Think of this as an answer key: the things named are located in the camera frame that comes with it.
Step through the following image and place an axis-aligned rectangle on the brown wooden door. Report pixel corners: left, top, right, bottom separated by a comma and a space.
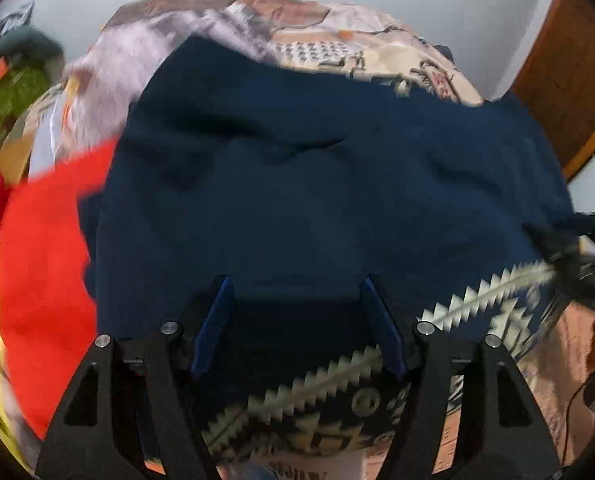
512, 0, 595, 180

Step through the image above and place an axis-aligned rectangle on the navy patterned hoodie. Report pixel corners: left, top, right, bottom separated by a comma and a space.
78, 37, 573, 463

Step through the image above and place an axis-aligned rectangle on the green patterned box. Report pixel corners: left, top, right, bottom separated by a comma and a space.
0, 4, 66, 156

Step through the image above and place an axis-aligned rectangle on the printed newspaper bedsheet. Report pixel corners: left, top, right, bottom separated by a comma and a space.
0, 0, 595, 480

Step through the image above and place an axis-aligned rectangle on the red folded garment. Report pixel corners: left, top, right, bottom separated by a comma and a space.
0, 141, 116, 438

